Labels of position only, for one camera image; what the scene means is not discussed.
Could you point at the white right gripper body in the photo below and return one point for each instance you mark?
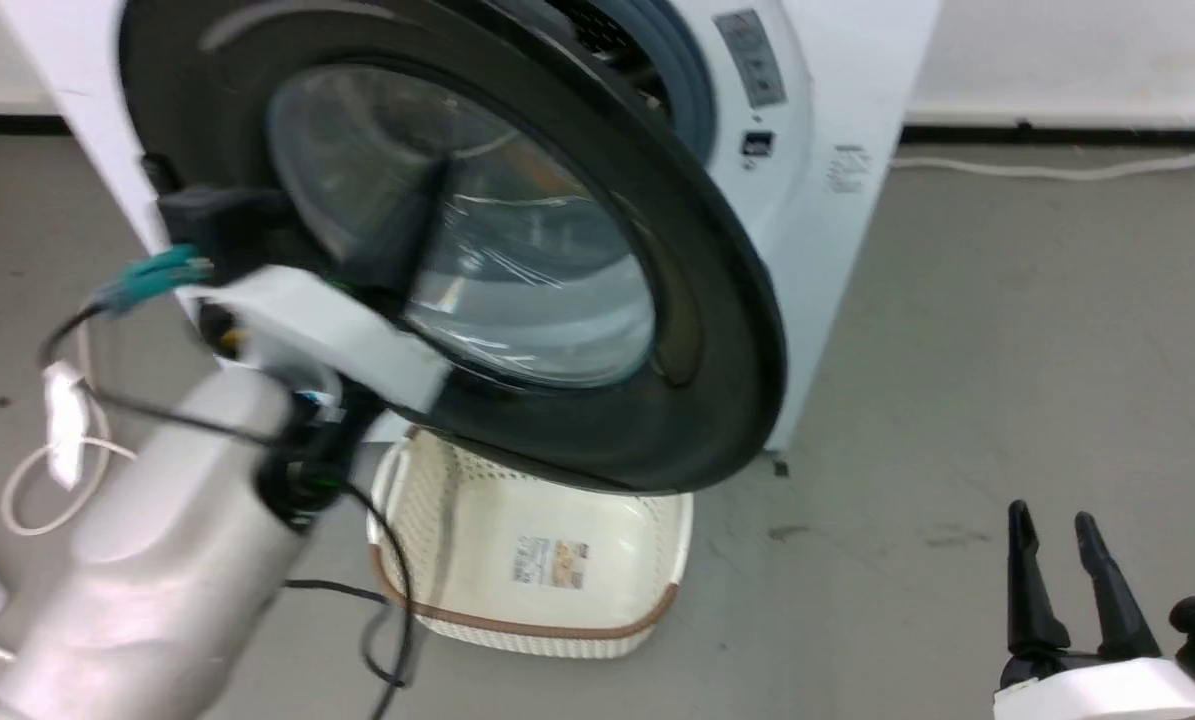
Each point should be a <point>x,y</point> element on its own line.
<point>1107,690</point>

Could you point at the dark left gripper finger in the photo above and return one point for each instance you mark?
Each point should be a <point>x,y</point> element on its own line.
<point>359,262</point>
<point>412,235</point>

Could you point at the black round washer door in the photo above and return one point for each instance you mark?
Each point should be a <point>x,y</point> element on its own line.
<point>722,400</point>

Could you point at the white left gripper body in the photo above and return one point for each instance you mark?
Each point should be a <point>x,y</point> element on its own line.
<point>347,335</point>

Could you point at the paper label inside basket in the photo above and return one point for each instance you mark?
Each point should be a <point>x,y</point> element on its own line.
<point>551,562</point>

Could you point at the white power strip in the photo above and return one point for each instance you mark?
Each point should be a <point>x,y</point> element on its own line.
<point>65,425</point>

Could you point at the white front-load washing machine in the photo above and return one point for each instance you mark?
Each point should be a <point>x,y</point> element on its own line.
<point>857,90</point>

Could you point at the cream plastic laundry basket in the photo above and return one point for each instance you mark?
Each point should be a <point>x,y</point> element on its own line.
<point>477,515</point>

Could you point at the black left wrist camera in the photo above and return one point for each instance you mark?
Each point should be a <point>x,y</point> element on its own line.
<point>225,225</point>

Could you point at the grey rectangular info sticker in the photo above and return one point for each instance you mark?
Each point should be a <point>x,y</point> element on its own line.
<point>752,58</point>

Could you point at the grey rubber drum gasket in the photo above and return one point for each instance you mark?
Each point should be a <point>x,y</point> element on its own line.
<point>694,85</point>

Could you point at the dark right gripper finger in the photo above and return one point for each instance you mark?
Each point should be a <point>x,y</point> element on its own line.
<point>1030,590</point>
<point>1115,590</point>

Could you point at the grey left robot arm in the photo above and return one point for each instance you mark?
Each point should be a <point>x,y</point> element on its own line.
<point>157,560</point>

